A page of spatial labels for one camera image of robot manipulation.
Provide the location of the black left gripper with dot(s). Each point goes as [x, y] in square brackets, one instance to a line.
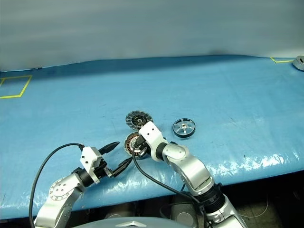
[102, 169]

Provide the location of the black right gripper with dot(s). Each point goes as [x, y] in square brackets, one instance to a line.
[142, 149]

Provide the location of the round motor housing copper windings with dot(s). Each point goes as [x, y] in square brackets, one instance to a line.
[129, 142]

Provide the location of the grey finned round motor lid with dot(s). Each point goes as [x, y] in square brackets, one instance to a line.
[135, 120]

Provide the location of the silver spoked rotor black rim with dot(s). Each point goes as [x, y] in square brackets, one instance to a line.
[183, 128]

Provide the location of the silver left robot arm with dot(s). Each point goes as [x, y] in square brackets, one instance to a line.
[59, 190]

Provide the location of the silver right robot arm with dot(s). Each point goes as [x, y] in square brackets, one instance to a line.
[192, 166]

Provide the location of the grey round cap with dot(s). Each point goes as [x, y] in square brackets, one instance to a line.
[184, 215]
[117, 215]

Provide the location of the grey robot torso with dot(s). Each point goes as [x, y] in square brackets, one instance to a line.
[133, 224]

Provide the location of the blue plastic table cover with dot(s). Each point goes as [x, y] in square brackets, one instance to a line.
[213, 107]

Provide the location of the small yellow tape corner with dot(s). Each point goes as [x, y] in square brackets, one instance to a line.
[276, 61]

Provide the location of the grey rounded plastic object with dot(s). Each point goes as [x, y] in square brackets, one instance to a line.
[299, 63]

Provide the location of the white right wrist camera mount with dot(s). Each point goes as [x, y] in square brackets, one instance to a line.
[149, 130]

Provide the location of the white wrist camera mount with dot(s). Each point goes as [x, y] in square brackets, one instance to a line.
[149, 130]
[89, 158]

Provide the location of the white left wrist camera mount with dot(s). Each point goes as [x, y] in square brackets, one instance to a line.
[89, 158]

